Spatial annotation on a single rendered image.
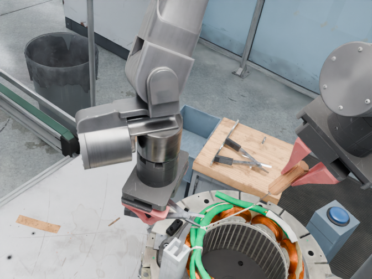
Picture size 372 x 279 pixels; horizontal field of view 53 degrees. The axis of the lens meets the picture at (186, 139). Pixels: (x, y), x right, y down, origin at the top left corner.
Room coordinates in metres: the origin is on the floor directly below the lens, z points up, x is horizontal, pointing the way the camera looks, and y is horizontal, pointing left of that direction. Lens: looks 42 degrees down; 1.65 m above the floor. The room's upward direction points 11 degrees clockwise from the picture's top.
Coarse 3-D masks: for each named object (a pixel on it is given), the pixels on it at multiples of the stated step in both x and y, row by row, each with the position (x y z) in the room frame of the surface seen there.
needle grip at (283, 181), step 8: (296, 168) 0.33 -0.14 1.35; (304, 168) 0.33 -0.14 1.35; (280, 176) 0.33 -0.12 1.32; (288, 176) 0.33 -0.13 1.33; (296, 176) 0.32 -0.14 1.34; (272, 184) 0.33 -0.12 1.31; (280, 184) 0.33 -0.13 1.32; (288, 184) 0.32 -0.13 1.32; (272, 192) 0.33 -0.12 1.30; (280, 192) 0.33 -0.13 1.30
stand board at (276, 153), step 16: (224, 128) 0.72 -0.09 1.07; (240, 128) 0.73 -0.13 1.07; (208, 144) 0.65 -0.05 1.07; (240, 144) 0.67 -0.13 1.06; (256, 144) 0.68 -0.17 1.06; (272, 144) 0.69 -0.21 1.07; (288, 144) 0.71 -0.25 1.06; (208, 160) 0.60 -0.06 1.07; (240, 160) 0.62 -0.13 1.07; (256, 160) 0.63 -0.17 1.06; (272, 160) 0.64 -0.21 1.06; (288, 160) 0.65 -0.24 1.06; (224, 176) 0.56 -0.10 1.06; (240, 176) 0.57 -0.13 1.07; (256, 176) 0.58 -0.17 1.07; (272, 176) 0.59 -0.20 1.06; (256, 192) 0.54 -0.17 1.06
